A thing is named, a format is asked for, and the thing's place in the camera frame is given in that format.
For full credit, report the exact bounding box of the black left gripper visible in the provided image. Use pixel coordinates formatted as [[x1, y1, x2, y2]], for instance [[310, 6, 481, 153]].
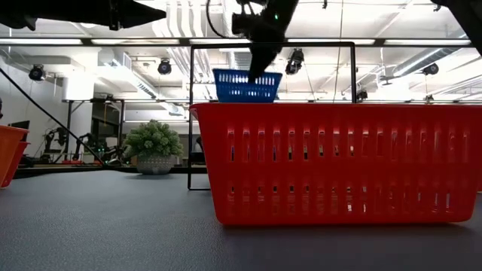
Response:
[[48, 0, 167, 30]]

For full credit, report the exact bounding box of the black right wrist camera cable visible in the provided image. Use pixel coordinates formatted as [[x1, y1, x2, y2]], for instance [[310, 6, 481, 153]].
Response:
[[205, 0, 242, 39]]

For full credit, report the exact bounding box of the orange plastic slotted basket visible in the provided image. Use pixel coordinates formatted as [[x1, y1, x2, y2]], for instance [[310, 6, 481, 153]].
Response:
[[1, 140, 32, 189], [0, 124, 30, 186]]

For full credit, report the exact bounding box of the long white ceiling light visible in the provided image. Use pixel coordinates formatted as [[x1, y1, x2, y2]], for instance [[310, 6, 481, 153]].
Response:
[[383, 38, 472, 47], [0, 38, 83, 46], [288, 38, 377, 45], [188, 38, 252, 45], [90, 38, 180, 46]]

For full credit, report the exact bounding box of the blue plastic slotted basket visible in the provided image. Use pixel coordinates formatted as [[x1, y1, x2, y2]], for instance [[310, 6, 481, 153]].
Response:
[[212, 68, 283, 104]]

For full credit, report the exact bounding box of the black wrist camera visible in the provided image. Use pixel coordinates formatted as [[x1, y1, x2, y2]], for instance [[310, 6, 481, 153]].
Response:
[[230, 11, 252, 38], [108, 0, 125, 32]]

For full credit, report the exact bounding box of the black metal table frame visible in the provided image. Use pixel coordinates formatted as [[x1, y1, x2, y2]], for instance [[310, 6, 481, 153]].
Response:
[[0, 67, 210, 180]]

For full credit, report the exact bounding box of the green artificial plant grey pot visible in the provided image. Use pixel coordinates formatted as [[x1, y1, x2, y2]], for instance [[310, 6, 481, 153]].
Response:
[[123, 119, 185, 175]]

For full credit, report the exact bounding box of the red plastic slotted basket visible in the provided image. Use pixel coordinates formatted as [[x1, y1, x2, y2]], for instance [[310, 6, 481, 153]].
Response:
[[188, 102, 482, 227]]

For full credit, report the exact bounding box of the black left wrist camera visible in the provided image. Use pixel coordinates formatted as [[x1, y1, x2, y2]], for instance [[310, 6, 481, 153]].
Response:
[[108, 0, 125, 32]]

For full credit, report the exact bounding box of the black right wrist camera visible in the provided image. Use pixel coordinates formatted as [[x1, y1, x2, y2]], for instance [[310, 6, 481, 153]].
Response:
[[230, 11, 252, 38]]

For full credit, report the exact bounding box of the black metal rack frame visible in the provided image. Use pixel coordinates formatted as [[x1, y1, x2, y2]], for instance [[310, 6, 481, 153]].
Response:
[[62, 98, 126, 163]]

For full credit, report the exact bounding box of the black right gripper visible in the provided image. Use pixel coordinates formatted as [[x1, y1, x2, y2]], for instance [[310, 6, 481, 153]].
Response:
[[248, 0, 300, 82]]

